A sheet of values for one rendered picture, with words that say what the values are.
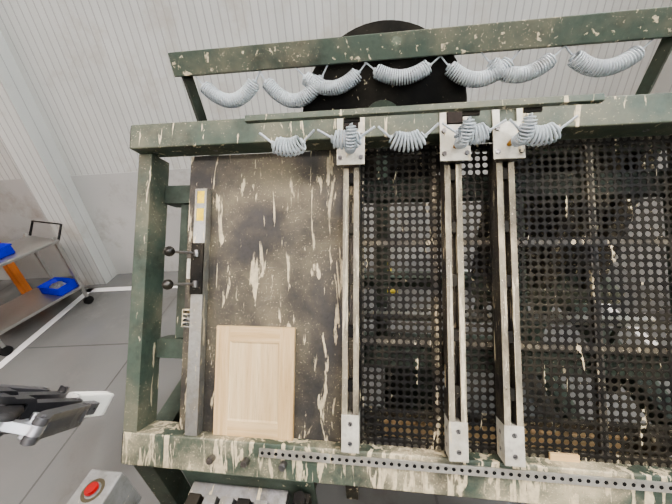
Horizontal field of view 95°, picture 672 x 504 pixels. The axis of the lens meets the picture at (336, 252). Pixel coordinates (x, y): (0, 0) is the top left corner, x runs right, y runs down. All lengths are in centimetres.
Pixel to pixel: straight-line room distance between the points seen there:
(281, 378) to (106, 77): 346
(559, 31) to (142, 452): 233
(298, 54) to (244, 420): 155
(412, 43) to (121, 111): 312
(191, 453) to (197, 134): 120
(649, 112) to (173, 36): 343
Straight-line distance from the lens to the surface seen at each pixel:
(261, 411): 133
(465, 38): 166
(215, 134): 134
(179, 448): 149
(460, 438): 125
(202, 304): 132
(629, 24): 190
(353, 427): 122
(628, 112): 144
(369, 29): 168
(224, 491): 150
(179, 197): 150
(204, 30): 363
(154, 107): 387
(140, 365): 149
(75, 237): 464
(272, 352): 125
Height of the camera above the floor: 203
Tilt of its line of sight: 29 degrees down
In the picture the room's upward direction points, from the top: 4 degrees counter-clockwise
